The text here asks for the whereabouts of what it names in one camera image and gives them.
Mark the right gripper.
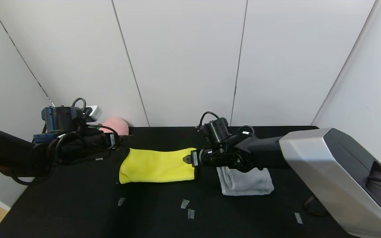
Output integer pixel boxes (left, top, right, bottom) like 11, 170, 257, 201
183, 149, 213, 168

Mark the yellow microfibre towel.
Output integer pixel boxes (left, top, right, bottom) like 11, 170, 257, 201
119, 148, 197, 184

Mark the grey towel with orange stripes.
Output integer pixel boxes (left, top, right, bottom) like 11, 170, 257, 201
216, 166, 275, 196

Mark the pink plush peach toy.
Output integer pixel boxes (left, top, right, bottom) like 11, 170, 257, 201
101, 116, 130, 136

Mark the black fabric table cover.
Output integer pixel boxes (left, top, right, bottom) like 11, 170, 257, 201
0, 126, 381, 238

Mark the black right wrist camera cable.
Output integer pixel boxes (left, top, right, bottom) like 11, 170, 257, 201
197, 111, 256, 137

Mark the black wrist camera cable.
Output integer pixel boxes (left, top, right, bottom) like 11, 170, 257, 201
197, 111, 256, 137
72, 97, 87, 115

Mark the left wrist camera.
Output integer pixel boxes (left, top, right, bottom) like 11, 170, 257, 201
85, 105, 103, 122

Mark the black left wrist camera cable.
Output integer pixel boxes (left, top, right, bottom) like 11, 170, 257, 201
72, 97, 87, 115

